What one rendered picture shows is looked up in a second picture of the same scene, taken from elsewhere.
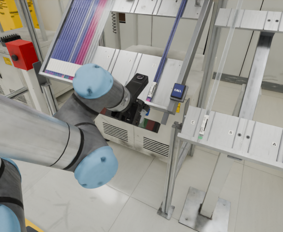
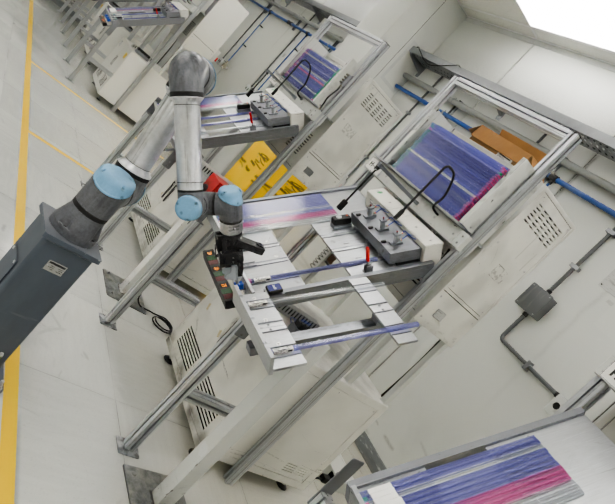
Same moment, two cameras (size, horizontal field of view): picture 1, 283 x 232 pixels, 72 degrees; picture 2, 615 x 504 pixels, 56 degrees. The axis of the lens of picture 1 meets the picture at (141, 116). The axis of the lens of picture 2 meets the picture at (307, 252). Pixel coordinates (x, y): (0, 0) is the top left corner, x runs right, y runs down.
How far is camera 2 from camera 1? 144 cm
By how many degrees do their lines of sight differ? 35
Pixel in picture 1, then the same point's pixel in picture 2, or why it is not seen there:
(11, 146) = (185, 159)
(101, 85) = (231, 196)
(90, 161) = (192, 197)
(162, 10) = (340, 254)
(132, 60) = (277, 257)
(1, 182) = (139, 184)
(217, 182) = (213, 437)
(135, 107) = (234, 251)
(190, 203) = (156, 478)
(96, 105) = (218, 205)
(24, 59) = not seen: hidden behind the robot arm
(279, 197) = not seen: outside the picture
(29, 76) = not seen: hidden behind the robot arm
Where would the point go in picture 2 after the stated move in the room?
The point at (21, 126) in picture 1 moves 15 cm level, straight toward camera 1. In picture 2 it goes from (195, 158) to (188, 165)
